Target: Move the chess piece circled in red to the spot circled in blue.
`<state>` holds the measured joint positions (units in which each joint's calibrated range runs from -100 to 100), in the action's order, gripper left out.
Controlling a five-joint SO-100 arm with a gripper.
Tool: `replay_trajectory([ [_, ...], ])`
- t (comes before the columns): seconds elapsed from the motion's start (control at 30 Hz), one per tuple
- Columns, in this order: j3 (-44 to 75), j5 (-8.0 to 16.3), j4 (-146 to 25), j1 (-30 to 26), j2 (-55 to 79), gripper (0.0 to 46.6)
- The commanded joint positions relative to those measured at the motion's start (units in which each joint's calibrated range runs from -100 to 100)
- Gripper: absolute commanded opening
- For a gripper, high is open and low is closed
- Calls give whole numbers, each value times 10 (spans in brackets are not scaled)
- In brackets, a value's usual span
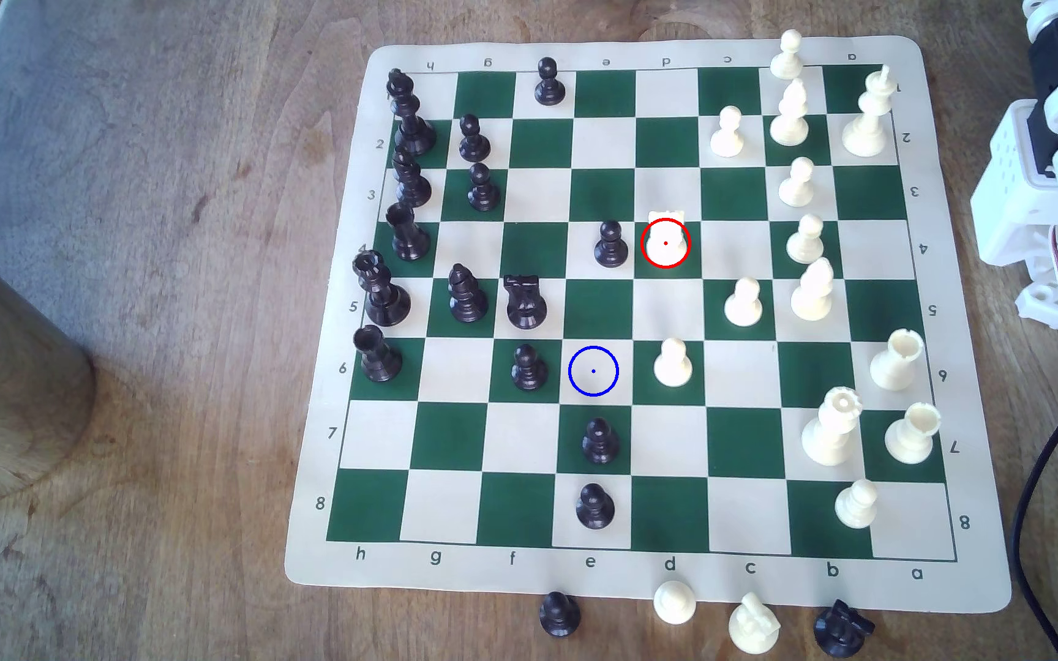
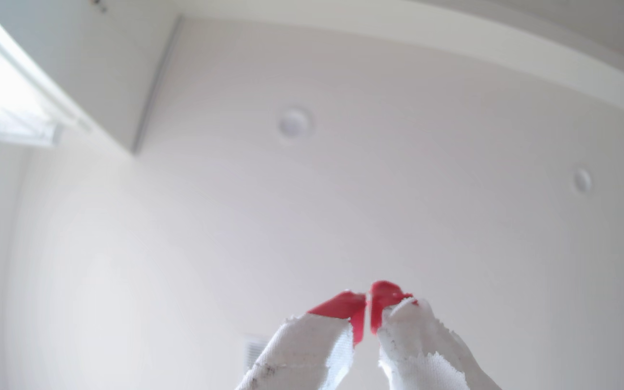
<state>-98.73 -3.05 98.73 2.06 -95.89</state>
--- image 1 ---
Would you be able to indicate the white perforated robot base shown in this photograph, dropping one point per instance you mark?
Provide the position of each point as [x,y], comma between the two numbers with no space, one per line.
[1011,207]

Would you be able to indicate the black chess knight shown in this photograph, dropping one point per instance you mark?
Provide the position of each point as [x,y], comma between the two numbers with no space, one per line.
[525,308]
[841,631]

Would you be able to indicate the black chess pawn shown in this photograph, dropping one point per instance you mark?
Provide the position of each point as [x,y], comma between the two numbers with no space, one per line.
[549,87]
[595,510]
[483,193]
[474,144]
[529,372]
[559,617]
[611,250]
[600,445]

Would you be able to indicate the black chess bishop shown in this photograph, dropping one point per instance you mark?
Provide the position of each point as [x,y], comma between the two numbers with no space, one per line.
[412,188]
[468,301]

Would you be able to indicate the green and cream chess mat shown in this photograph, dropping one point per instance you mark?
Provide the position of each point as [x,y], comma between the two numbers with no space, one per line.
[538,197]

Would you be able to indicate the black chess queen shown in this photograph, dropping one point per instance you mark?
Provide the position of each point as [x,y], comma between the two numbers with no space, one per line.
[385,301]

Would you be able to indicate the white chess pawn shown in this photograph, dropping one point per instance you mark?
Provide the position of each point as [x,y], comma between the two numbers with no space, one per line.
[786,60]
[857,508]
[797,188]
[805,245]
[674,606]
[744,308]
[673,367]
[727,138]

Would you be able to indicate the black chess rook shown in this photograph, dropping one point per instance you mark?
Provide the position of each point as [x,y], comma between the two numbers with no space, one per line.
[408,239]
[379,361]

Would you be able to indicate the black chess king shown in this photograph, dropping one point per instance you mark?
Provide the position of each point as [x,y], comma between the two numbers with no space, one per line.
[411,133]

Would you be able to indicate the white chess bishop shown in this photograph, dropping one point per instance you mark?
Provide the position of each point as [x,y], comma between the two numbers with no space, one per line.
[812,298]
[789,124]

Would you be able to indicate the white chess queen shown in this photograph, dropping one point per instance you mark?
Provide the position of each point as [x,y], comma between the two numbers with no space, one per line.
[828,436]

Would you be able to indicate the white chess rook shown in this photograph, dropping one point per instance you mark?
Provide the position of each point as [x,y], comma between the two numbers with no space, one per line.
[894,367]
[911,441]

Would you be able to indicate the white chess king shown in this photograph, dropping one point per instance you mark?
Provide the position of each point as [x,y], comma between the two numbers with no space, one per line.
[865,133]

